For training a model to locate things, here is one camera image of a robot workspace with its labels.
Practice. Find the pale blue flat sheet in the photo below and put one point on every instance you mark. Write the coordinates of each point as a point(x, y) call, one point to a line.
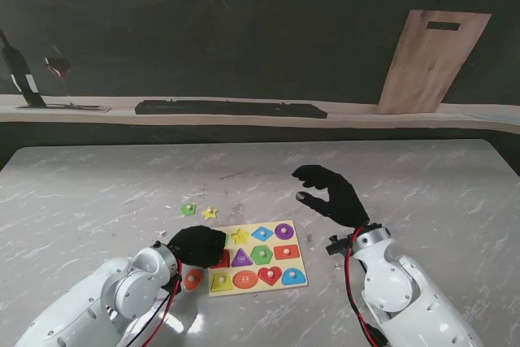
point(493, 118)

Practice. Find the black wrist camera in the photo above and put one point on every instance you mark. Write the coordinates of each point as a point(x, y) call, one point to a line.
point(337, 245)
point(172, 284)

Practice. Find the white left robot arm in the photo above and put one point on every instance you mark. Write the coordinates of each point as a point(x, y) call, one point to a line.
point(101, 298)

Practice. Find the orange rectangle puzzle piece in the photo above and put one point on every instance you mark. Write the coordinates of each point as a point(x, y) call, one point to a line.
point(287, 252)

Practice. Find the yellow star puzzle piece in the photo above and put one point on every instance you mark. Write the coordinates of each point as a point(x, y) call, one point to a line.
point(210, 213)

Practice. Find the wooden cutting board with slot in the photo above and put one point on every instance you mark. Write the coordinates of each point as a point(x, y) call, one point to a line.
point(430, 62)

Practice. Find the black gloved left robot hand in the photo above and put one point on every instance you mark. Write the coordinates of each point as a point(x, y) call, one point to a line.
point(197, 247)

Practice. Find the red heart puzzle piece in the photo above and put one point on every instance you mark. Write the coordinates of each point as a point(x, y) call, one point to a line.
point(270, 276)

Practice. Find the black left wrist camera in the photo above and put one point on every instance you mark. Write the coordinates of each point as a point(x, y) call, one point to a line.
point(172, 284)

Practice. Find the black keyboard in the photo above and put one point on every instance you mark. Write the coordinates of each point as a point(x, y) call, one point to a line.
point(227, 109)

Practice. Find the green hexagon puzzle piece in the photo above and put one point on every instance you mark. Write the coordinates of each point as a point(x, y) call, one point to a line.
point(262, 254)

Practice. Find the flat thin tray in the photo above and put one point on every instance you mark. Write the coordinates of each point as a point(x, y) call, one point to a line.
point(69, 108)

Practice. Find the wooden shape puzzle board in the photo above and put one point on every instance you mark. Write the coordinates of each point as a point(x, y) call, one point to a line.
point(242, 259)

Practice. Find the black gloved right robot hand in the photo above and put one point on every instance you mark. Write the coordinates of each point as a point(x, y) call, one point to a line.
point(341, 200)

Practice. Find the orange oval puzzle piece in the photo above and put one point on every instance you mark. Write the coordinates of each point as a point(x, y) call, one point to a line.
point(193, 280)

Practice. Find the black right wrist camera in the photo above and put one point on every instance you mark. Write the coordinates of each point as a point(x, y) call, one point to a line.
point(337, 245)

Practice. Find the red square puzzle piece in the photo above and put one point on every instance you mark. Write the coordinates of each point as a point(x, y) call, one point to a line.
point(225, 261)

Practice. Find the light wooden shelf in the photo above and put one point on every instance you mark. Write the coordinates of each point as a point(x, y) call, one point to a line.
point(365, 119)

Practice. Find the red and black object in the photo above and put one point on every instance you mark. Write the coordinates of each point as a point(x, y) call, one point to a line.
point(57, 67)

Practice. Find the black bottle-shaped stand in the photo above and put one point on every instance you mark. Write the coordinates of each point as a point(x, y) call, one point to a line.
point(22, 75)

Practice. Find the blue semicircle puzzle piece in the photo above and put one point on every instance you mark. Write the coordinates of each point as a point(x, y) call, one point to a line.
point(294, 277)

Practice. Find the blue diamond puzzle piece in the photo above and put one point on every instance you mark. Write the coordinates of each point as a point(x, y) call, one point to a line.
point(262, 233)

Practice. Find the green pentagon puzzle piece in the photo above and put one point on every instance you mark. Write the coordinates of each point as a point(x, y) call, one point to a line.
point(188, 209)

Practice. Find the yellow trapezoid puzzle piece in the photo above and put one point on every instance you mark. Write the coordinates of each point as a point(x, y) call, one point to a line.
point(221, 282)

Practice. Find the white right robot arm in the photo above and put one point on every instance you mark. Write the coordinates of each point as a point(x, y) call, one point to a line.
point(398, 290)

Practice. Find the purple circle puzzle piece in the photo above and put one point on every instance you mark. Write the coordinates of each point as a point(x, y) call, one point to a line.
point(284, 231)

